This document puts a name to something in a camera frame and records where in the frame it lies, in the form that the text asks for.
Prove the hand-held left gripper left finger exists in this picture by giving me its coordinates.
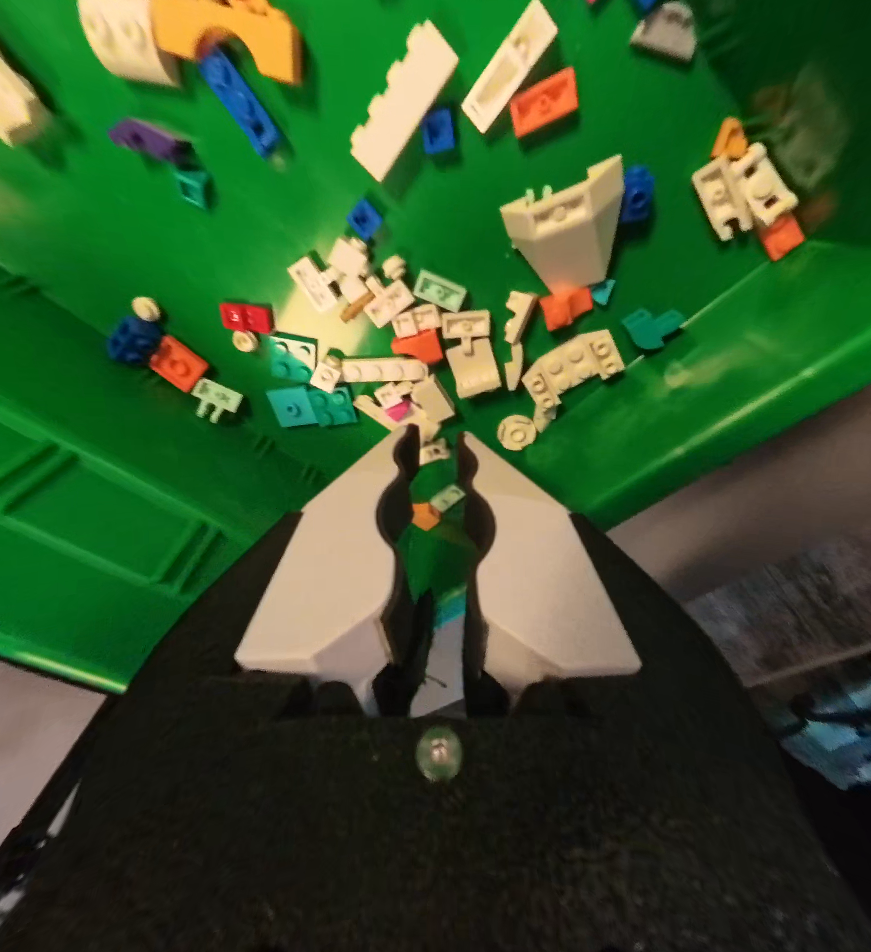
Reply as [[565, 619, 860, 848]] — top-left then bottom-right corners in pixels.
[[233, 424, 423, 691]]

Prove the green plastic bin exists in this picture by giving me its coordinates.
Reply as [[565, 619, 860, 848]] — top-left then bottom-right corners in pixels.
[[0, 0, 871, 694]]

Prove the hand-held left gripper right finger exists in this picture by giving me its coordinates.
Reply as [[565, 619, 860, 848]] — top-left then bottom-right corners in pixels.
[[456, 430, 644, 683]]

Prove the pile of lego pieces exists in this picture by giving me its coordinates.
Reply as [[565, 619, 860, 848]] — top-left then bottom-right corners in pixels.
[[0, 0, 823, 533]]

